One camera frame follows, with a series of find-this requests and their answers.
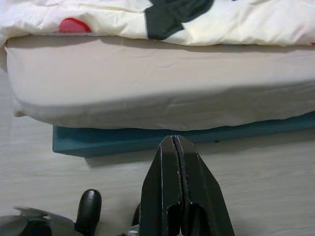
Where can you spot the cream cartoon print quilt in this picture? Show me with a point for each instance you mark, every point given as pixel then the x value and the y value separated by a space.
pixel 110 17

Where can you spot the black robot foot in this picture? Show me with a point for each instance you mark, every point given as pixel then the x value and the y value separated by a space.
pixel 137 214
pixel 88 209

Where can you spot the black left robot foot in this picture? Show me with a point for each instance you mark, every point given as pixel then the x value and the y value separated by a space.
pixel 88 209

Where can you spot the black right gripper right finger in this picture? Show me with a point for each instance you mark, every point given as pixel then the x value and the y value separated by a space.
pixel 201 196

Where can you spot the beige sheeted mattress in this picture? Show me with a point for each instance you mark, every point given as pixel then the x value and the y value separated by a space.
pixel 147 86

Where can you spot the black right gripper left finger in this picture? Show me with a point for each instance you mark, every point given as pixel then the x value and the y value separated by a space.
pixel 160 189

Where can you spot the black right robot foot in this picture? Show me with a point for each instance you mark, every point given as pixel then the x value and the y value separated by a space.
pixel 137 214

